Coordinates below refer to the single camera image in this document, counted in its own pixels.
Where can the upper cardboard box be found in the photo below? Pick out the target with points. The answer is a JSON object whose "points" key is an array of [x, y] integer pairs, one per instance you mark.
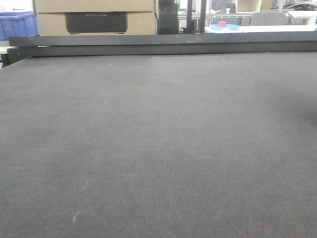
{"points": [[55, 6]]}

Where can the white background table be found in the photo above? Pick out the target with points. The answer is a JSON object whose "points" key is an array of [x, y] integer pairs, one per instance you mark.
{"points": [[271, 28]]}

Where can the dark grey conveyor belt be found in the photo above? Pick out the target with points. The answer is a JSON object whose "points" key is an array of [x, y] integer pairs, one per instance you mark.
{"points": [[194, 146]]}

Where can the cardboard box with black label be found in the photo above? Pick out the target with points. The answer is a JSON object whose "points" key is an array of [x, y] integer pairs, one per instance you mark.
{"points": [[138, 23]]}

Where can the grey office chair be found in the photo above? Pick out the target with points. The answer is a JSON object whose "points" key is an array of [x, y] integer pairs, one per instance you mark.
{"points": [[267, 18]]}

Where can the blue plastic crate background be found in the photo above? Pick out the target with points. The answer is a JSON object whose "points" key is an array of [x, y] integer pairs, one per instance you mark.
{"points": [[18, 24]]}

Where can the black vertical post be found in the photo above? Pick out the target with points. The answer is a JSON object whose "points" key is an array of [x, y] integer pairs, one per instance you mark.
{"points": [[191, 23]]}

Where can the black conveyor side rail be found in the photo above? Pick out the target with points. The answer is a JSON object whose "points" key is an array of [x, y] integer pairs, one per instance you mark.
{"points": [[183, 44]]}

